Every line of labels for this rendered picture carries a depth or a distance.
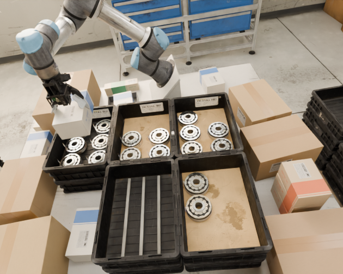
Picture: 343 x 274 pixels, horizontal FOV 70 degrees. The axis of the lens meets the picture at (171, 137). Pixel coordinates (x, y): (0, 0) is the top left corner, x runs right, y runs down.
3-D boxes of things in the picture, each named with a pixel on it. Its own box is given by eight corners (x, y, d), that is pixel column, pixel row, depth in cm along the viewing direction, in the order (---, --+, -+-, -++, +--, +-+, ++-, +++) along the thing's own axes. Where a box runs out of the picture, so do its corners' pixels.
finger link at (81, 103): (88, 116, 102) (67, 104, 96) (89, 106, 106) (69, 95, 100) (92, 112, 100) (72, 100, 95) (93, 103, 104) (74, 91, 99)
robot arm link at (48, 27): (34, 36, 94) (23, 51, 87) (42, 12, 88) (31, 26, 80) (55, 48, 98) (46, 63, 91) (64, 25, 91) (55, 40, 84)
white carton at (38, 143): (37, 142, 154) (30, 132, 148) (56, 139, 154) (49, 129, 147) (28, 168, 141) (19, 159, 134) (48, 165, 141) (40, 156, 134)
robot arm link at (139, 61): (146, 67, 156) (127, 57, 148) (158, 51, 147) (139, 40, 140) (147, 79, 148) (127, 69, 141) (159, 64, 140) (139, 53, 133)
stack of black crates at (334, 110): (294, 132, 207) (311, 90, 173) (329, 126, 206) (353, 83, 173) (319, 172, 180) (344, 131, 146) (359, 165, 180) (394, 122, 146)
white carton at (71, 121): (68, 108, 117) (60, 93, 110) (93, 104, 117) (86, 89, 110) (61, 139, 103) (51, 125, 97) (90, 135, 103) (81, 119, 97)
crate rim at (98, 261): (108, 167, 109) (106, 164, 108) (175, 160, 108) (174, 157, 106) (92, 265, 83) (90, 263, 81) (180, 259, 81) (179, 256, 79)
